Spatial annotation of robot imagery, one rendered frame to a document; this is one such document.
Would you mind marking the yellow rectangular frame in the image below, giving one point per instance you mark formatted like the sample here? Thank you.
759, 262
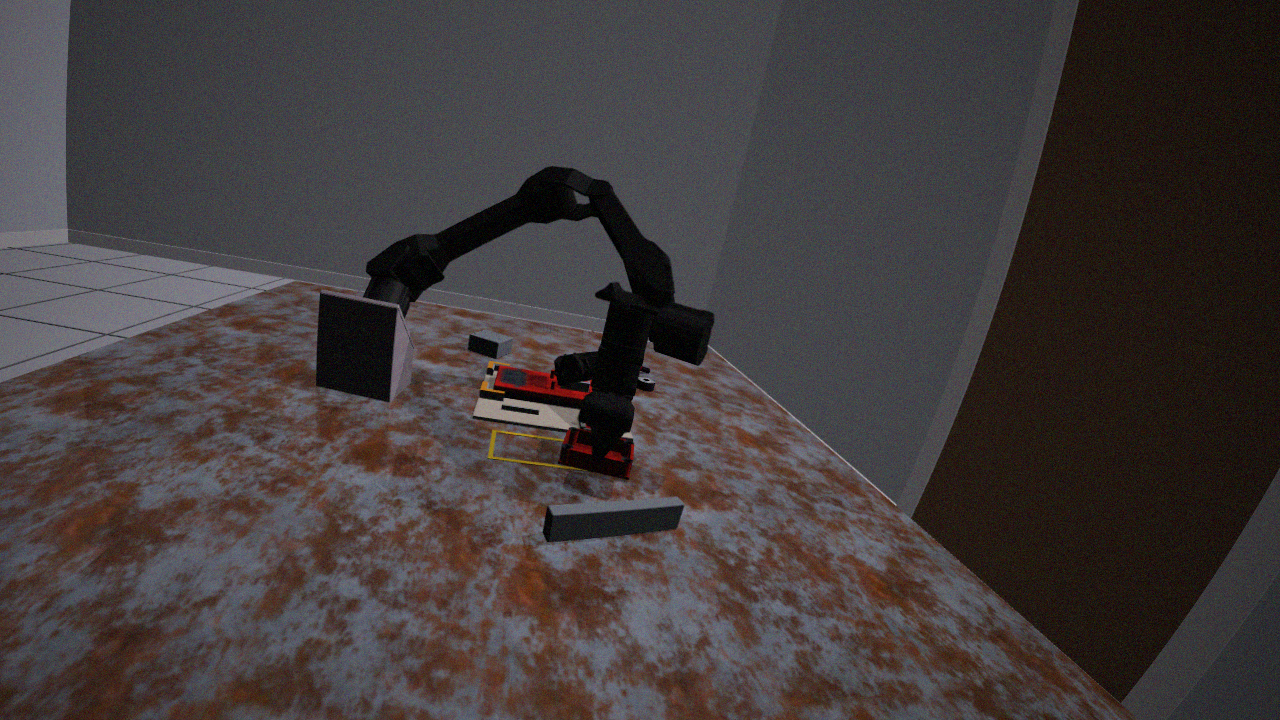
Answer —
491, 451

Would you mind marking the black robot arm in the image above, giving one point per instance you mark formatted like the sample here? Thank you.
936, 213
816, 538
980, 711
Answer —
410, 266

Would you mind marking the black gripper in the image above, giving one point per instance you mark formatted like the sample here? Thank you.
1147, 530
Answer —
608, 409

